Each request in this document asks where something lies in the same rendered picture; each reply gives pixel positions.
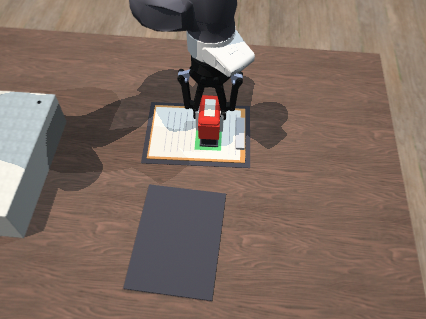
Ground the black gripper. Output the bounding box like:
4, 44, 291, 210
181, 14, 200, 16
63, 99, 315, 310
177, 56, 243, 132

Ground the red self-inking stamp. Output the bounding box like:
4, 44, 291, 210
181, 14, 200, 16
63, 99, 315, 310
198, 95, 220, 147

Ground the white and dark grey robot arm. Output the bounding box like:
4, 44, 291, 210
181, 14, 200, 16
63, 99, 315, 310
129, 0, 255, 77

